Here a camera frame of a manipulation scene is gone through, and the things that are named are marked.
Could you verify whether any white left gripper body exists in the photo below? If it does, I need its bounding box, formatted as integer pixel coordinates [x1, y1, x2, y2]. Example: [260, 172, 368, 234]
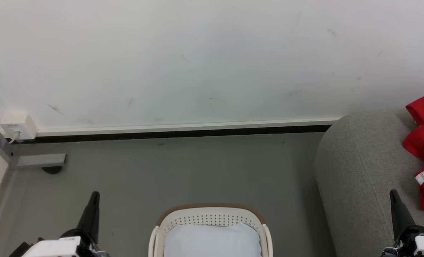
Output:
[9, 228, 110, 257]

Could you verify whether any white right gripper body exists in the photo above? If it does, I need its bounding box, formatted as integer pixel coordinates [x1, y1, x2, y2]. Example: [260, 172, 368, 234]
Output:
[380, 224, 424, 257]

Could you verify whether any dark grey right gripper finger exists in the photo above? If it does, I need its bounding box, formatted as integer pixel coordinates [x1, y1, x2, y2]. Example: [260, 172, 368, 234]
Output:
[389, 189, 417, 241]

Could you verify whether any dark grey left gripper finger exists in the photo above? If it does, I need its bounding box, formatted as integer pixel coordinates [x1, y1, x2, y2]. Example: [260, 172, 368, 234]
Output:
[76, 191, 101, 244]

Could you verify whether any white perforated laundry basket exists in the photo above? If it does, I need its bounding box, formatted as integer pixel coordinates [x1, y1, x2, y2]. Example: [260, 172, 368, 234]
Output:
[148, 203, 273, 257]

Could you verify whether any grey fabric sofa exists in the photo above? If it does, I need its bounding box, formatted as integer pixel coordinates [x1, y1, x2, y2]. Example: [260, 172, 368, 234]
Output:
[314, 108, 424, 257]

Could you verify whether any white wall socket box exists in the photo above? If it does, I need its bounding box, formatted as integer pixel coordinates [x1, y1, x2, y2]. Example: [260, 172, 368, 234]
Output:
[0, 113, 38, 144]

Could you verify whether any white wall skirting strip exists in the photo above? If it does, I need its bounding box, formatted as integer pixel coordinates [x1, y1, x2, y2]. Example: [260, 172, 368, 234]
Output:
[36, 117, 343, 138]

